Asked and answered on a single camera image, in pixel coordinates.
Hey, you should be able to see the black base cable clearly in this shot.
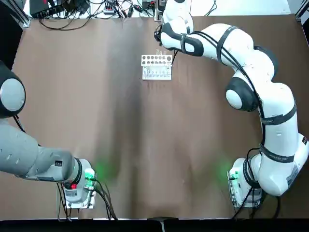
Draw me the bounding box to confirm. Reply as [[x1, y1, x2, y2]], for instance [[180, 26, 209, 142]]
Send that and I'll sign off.
[[93, 177, 119, 221], [231, 188, 282, 219]]

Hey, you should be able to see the white test tube rack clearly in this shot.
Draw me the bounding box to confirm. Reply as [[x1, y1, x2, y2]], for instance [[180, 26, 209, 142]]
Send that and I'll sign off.
[[140, 53, 173, 81]]

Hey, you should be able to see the aluminium frame post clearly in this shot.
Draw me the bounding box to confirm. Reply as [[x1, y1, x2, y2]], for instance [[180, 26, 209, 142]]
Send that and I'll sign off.
[[154, 3, 165, 21], [14, 0, 31, 29], [295, 0, 309, 25]]

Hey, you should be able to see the black computer box red logo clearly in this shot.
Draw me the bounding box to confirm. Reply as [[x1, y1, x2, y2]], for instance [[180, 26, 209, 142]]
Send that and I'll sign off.
[[30, 0, 66, 19]]

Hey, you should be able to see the grey usb hub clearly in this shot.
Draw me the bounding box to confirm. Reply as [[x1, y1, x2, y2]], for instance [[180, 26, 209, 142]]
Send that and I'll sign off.
[[103, 1, 116, 13]]

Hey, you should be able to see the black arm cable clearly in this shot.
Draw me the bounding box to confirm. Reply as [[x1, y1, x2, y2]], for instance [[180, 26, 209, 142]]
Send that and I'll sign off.
[[154, 23, 268, 155]]

